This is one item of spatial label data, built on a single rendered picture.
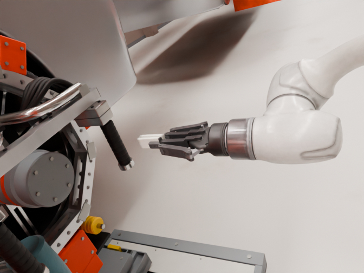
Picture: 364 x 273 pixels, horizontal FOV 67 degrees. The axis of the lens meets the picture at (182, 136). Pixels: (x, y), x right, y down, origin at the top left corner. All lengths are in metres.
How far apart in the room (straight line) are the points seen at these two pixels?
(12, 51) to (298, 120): 0.71
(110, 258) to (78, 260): 0.36
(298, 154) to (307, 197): 1.08
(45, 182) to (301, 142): 0.55
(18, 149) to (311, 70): 0.60
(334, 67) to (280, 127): 0.17
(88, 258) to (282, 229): 0.90
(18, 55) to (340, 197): 1.49
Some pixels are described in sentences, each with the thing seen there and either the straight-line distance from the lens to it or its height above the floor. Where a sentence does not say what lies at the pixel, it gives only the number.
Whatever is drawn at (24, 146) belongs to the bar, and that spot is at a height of 0.97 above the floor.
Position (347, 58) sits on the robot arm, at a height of 0.94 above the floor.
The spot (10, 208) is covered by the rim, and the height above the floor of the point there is 0.74.
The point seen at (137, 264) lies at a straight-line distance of 1.37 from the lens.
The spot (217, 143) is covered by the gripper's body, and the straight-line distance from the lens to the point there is 0.58.
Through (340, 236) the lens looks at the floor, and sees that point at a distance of 1.47.
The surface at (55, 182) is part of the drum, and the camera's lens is 0.72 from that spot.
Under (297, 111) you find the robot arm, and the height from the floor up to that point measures 0.89.
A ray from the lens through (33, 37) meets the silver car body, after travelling 1.11.
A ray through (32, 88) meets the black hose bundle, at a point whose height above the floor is 1.03.
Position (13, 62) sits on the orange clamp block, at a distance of 0.86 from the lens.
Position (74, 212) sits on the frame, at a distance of 0.99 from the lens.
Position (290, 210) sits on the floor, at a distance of 1.55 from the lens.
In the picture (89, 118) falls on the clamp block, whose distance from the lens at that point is 0.73.
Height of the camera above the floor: 1.16
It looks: 29 degrees down
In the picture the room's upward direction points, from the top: 19 degrees counter-clockwise
